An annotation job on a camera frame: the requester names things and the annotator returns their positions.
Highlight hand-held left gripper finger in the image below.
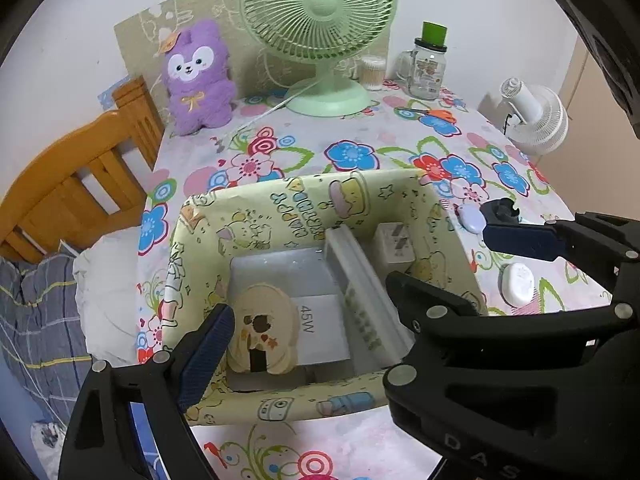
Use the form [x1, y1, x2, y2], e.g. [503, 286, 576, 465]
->
[57, 302, 236, 480]

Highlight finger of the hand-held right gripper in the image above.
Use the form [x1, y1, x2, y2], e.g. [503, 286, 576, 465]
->
[385, 270, 640, 361]
[484, 212, 640, 267]

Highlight black round lid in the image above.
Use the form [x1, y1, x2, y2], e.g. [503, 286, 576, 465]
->
[481, 198, 522, 228]

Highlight white round case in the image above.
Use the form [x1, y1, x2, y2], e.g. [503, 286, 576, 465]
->
[500, 262, 540, 307]

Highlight lilac oval case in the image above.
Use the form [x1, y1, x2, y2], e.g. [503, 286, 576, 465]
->
[459, 204, 487, 234]

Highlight white remote control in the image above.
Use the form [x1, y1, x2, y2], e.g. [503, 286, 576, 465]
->
[325, 227, 413, 366]

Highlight white charger with grey marks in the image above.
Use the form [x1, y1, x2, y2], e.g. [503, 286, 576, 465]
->
[374, 222, 417, 272]

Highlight white charger block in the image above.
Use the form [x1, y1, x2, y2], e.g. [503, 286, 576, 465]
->
[292, 294, 352, 365]

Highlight yellow printed storage box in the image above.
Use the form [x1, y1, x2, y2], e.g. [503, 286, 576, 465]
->
[135, 169, 488, 426]

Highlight beige door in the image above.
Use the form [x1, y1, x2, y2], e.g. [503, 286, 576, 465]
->
[537, 35, 640, 221]

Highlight white pillow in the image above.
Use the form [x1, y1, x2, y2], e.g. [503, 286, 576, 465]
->
[74, 225, 146, 368]

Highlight white clip fan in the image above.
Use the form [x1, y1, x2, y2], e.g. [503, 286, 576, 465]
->
[499, 77, 570, 153]

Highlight printed white cloth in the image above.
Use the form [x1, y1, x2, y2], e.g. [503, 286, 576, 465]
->
[30, 420, 66, 461]

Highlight grey plaid blanket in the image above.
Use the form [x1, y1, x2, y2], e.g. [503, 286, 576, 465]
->
[0, 252, 93, 426]

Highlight floral tablecloth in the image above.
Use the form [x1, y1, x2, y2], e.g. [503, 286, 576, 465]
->
[135, 82, 613, 480]

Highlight glass jar with green lid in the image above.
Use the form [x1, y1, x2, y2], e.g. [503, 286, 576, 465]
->
[397, 21, 448, 100]

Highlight cotton swab container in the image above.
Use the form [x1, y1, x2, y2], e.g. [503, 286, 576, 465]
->
[359, 56, 387, 92]

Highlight wooden bed headboard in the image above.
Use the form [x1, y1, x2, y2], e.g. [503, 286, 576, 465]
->
[0, 76, 165, 263]

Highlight purple plush toy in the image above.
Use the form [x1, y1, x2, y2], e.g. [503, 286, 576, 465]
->
[161, 19, 237, 137]

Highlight blue printed paper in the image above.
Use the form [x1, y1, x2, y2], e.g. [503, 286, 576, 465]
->
[99, 77, 131, 108]

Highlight green desk fan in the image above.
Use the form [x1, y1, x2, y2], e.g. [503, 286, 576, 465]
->
[240, 0, 393, 118]

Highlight beige printed board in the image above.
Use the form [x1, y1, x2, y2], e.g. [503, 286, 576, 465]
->
[114, 0, 396, 111]

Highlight orange handled scissors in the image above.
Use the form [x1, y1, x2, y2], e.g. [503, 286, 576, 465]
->
[407, 101, 458, 121]

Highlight white fan cable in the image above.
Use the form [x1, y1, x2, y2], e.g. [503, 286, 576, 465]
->
[235, 92, 311, 133]

